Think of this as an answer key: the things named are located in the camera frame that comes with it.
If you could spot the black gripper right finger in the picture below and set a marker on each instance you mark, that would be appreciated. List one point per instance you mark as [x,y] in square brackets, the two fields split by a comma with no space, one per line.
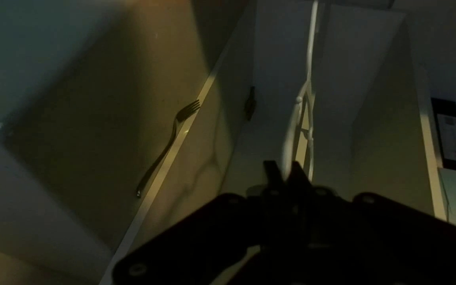
[297,182]

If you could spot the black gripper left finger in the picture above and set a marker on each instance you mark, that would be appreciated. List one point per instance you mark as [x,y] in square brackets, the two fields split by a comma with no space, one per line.
[275,182]

